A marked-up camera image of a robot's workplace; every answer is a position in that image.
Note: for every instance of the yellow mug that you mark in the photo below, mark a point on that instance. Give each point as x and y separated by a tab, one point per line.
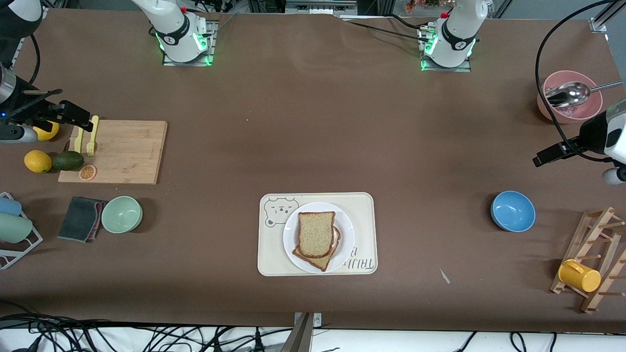
579	276

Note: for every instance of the pale green cup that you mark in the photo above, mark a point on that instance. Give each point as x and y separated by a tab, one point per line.
13	228

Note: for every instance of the grey folded cloth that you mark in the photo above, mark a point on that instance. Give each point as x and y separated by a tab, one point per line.
78	220

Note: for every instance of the grey metal table bracket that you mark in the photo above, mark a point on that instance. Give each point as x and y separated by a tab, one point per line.
301	337

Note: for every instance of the white round plate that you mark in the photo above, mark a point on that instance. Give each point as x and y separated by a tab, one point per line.
318	207

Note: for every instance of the white tape scrap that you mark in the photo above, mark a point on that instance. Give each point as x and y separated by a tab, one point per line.
444	276

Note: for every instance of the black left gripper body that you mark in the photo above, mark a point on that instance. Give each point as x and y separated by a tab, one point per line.
590	135

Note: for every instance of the wooden cutting board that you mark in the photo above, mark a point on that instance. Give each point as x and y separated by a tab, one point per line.
132	151

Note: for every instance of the blue bowl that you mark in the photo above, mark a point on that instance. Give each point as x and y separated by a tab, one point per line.
512	211

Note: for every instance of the pink bowl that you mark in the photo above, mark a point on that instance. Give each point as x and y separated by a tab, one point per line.
570	115

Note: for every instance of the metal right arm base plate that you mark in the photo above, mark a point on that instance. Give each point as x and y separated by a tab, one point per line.
211	49

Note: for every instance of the metal frame rail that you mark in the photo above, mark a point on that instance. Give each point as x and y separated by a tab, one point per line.
318	7

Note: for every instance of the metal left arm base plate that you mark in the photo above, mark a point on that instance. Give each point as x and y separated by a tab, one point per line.
464	68

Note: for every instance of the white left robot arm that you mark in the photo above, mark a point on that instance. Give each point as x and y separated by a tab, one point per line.
455	29

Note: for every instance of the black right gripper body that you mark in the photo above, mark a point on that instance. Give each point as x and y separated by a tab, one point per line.
23	108

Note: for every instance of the yellow lemon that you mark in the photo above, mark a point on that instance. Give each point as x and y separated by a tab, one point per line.
37	161
49	132

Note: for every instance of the yellow plastic fork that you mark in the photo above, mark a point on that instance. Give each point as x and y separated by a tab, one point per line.
91	142

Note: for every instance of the orange fruit slice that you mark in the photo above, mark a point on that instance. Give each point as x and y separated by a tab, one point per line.
87	172

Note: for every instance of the aluminium frame post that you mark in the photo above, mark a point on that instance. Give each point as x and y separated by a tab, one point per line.
599	22

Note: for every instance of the metal ladle spoon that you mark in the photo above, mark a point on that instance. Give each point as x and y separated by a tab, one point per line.
570	94

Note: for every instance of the bread slice sandwich lid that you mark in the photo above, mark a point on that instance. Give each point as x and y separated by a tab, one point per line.
317	234

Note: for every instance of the light blue cup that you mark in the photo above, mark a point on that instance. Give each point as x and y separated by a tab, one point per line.
9	206

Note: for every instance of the wooden mug rack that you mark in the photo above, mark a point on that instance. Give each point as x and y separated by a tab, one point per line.
584	234

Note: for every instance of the cream tray with bear print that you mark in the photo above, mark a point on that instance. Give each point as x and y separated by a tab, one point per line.
271	254

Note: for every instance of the bread slice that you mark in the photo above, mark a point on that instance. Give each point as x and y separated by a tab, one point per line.
318	263

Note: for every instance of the dark green avocado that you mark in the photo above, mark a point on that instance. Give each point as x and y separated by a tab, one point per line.
68	161

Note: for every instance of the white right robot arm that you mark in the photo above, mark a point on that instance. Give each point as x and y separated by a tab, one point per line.
171	24

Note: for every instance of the yellow plastic knife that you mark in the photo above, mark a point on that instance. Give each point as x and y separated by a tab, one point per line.
79	142

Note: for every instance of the mint green bowl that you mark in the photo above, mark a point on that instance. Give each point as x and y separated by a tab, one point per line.
122	214

